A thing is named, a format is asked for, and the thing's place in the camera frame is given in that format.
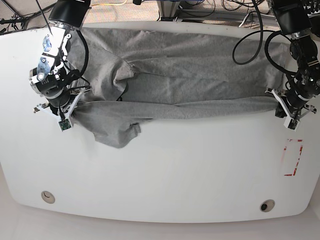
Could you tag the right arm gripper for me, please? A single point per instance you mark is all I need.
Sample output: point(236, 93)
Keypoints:
point(61, 103)

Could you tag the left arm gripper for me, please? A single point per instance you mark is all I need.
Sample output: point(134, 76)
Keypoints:
point(291, 104)

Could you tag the grey T-shirt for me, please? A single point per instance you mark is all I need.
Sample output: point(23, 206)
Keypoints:
point(138, 75)

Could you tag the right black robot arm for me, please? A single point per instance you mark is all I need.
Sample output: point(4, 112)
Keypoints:
point(52, 78)

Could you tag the red tape rectangle marking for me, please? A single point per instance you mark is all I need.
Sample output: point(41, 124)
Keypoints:
point(291, 157)

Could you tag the black tripod stand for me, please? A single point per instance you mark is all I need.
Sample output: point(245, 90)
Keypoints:
point(22, 15)

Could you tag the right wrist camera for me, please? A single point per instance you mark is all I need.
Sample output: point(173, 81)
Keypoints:
point(64, 124)

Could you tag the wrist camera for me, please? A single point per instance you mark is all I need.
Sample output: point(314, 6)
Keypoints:
point(64, 124)
point(291, 123)

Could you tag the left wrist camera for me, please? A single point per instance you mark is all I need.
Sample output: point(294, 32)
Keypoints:
point(291, 123)

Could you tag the left table cable grommet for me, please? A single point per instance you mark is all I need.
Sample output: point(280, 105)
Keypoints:
point(48, 197)

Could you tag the table cable grommet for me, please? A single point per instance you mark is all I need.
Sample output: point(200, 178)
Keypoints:
point(267, 206)
point(48, 197)

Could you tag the right table cable grommet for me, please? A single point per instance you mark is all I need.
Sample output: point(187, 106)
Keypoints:
point(267, 206)

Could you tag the aluminium frame table base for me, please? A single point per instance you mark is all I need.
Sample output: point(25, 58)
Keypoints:
point(240, 13)

